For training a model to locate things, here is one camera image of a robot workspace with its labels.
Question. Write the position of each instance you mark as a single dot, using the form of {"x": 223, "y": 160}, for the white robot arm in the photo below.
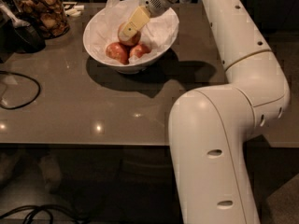
{"x": 208, "y": 126}

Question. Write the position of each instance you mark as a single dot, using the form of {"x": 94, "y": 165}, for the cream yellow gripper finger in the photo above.
{"x": 139, "y": 18}

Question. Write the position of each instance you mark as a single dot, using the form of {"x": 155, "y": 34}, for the black appliance with silver handle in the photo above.
{"x": 26, "y": 37}

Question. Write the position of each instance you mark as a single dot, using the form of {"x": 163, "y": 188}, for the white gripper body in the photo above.
{"x": 155, "y": 7}

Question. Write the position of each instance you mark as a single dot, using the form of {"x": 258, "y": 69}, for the red apple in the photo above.
{"x": 139, "y": 50}
{"x": 118, "y": 52}
{"x": 125, "y": 40}

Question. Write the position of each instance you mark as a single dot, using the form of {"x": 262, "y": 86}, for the glass jar of chips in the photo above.
{"x": 48, "y": 15}

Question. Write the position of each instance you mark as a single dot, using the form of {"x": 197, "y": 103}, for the white ceramic bowl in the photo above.
{"x": 130, "y": 66}

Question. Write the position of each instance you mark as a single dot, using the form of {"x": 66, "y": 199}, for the small white items on table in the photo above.
{"x": 73, "y": 10}

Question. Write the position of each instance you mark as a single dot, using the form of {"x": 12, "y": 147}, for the white tissue paper liner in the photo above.
{"x": 102, "y": 25}

